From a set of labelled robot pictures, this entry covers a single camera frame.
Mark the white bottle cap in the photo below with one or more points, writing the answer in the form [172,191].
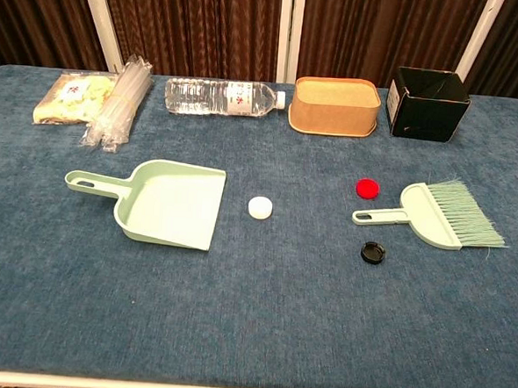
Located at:
[260,206]

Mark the mint green dustpan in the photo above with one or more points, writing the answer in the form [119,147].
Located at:
[174,206]

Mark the red bottle cap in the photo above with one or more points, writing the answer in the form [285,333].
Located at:
[369,188]

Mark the black bottle cap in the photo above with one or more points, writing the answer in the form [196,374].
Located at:
[372,253]

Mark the mint green hand brush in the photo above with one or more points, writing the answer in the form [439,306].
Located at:
[420,212]

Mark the clear plastic water bottle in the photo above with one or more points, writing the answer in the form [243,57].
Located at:
[212,96]

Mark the brown kraft paper bowl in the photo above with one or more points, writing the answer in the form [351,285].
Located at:
[334,113]

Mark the bundle of clear wrapped straws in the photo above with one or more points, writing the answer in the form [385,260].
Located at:
[119,102]

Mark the black cardboard box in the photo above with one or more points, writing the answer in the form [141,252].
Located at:
[422,118]

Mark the clear bag of yellow snacks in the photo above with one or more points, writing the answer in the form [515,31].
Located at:
[71,99]

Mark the white partition post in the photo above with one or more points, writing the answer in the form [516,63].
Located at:
[290,29]
[480,36]
[100,17]

